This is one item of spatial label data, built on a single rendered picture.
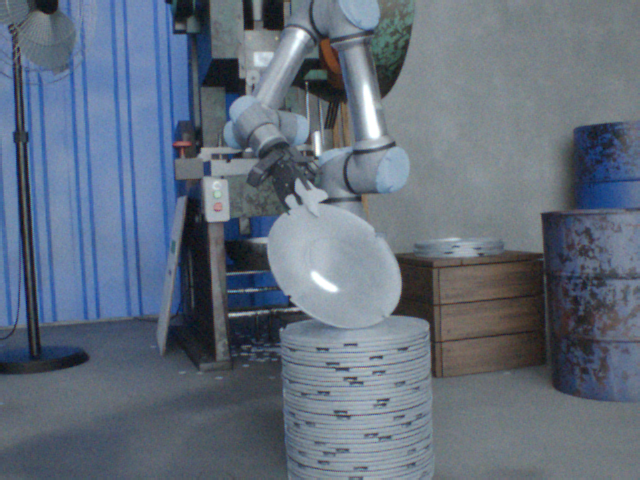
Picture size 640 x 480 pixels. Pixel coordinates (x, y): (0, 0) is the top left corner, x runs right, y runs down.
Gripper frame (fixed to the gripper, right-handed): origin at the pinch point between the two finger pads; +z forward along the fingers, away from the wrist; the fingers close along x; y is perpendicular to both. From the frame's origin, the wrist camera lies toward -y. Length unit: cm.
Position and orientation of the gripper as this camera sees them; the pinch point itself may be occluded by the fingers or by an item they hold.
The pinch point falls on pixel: (311, 214)
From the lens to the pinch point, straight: 161.1
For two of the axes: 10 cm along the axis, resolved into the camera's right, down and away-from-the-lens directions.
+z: 5.0, 7.2, -4.9
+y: 7.5, -0.8, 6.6
